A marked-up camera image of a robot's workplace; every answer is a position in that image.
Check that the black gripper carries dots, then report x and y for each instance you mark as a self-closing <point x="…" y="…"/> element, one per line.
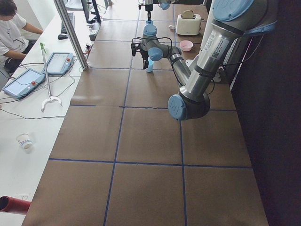
<point x="148" y="8"/>
<point x="144" y="55"/>

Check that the blue cup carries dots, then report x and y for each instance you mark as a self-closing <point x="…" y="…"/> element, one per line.
<point x="150" y="66"/>

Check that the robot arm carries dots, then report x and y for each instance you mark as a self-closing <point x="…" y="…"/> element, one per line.
<point x="164" y="4"/>
<point x="232" y="19"/>

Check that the cream toaster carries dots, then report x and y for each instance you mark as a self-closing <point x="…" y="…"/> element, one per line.
<point x="188" y="26"/>

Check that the toast slice in toaster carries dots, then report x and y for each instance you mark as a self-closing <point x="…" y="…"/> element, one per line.
<point x="188" y="14"/>

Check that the pink bowl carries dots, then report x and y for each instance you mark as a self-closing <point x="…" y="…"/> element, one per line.
<point x="186" y="45"/>

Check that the orange black connector block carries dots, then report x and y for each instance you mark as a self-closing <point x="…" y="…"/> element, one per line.
<point x="88" y="48"/>

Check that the black monitor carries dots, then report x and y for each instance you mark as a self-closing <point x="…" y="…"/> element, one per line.
<point x="89" y="7"/>

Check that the teach pendant far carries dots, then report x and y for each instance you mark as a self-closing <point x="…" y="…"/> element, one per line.
<point x="58" y="63"/>

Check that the teach pendant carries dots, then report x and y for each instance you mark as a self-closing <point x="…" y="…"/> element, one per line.
<point x="24" y="83"/>
<point x="58" y="63"/>

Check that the computer mouse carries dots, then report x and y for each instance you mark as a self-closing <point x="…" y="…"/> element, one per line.
<point x="62" y="36"/>

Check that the reacher grabber tool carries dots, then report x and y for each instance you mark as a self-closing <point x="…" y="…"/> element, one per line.
<point x="50" y="98"/>

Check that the teach pendant near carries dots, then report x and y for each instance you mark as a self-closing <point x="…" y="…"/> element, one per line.
<point x="24" y="83"/>

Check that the seated person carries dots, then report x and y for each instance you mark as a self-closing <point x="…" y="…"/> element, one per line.
<point x="13" y="45"/>

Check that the paper cup on desk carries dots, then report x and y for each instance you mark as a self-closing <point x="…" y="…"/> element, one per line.
<point x="24" y="140"/>

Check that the red cylinder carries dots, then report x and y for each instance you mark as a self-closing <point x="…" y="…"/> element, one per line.
<point x="14" y="205"/>

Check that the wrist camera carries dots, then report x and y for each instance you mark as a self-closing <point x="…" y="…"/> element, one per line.
<point x="135" y="47"/>

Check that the aluminium frame post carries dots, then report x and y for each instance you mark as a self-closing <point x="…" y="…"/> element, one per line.
<point x="59" y="4"/>

